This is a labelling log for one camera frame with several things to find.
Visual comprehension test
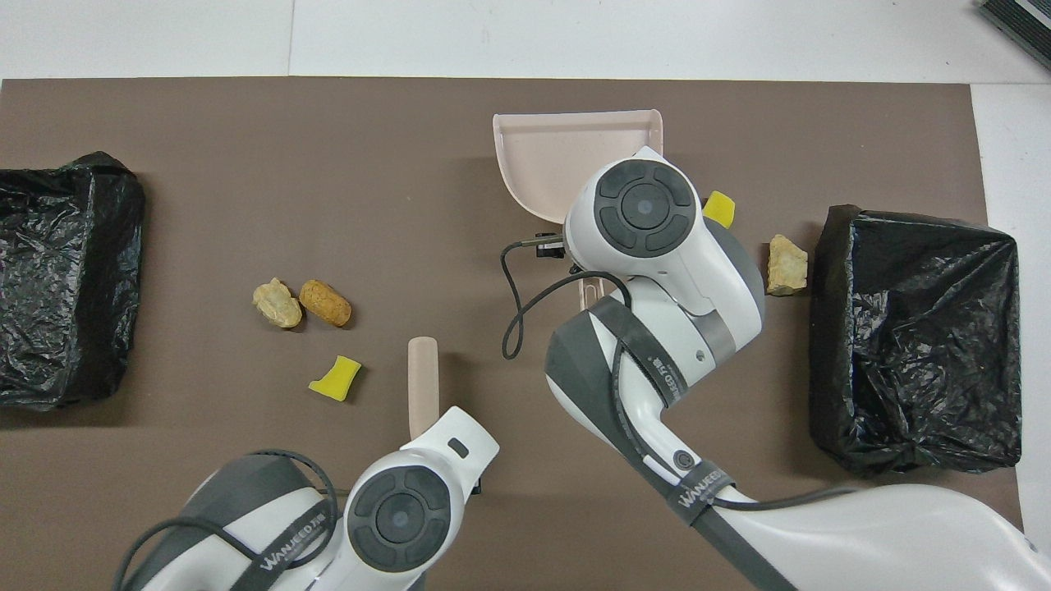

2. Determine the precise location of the beige plastic dustpan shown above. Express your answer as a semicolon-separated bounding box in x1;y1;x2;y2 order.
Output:
493;109;664;311

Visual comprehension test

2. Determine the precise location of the yellow sponge piece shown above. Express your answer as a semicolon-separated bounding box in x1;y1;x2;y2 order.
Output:
308;355;363;403
704;190;737;229

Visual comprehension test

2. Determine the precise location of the beige hand brush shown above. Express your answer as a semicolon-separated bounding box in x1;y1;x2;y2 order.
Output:
408;336;442;440

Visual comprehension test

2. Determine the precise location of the brown cork-like chunk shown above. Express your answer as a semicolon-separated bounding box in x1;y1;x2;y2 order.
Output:
298;279;353;328

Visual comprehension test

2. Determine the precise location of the beige foam rock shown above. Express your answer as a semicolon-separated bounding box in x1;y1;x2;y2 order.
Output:
251;277;304;330
766;234;810;297

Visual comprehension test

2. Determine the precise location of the black bag lined bin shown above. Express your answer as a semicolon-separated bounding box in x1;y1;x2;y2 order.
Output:
808;204;1024;479
0;151;147;411

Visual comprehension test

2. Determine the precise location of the large brown table mat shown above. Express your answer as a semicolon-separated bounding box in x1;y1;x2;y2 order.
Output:
0;78;1031;591

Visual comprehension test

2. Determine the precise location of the dark ribbed device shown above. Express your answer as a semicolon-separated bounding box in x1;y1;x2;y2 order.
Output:
977;0;1051;71

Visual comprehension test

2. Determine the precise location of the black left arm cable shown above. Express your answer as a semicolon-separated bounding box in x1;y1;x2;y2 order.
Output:
115;449;339;591

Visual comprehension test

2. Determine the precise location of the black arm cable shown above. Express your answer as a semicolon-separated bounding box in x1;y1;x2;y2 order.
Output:
501;240;859;514
115;449;339;591

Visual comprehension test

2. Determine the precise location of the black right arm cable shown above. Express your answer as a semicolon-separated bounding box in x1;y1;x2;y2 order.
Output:
501;240;859;514

